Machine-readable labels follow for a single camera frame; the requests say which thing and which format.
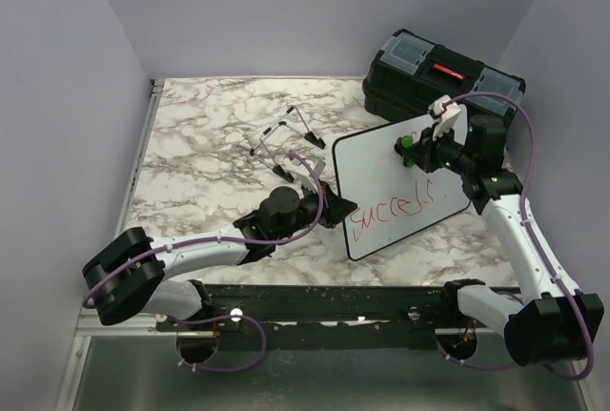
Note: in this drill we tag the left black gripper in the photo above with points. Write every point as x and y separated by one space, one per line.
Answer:
335 210

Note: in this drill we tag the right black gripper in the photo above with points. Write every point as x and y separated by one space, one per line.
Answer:
426 149

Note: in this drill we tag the green black whiteboard eraser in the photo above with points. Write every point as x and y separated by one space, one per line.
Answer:
402 147

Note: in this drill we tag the white whiteboard with red writing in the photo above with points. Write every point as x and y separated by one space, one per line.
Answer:
393 201

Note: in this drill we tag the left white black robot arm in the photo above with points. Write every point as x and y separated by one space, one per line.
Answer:
135 273

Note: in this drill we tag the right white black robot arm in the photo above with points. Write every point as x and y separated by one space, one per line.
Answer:
554 320

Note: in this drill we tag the black plastic toolbox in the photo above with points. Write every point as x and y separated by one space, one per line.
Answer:
409 72

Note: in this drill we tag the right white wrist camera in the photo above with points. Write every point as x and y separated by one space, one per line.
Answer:
445 112

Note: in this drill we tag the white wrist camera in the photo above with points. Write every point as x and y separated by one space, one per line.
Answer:
311 178
445 112

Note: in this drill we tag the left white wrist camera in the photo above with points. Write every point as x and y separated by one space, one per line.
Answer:
311 178

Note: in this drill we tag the black wire easel stand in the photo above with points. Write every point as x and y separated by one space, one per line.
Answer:
281 137

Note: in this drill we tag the black front mounting rail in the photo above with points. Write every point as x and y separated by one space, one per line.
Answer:
249 318

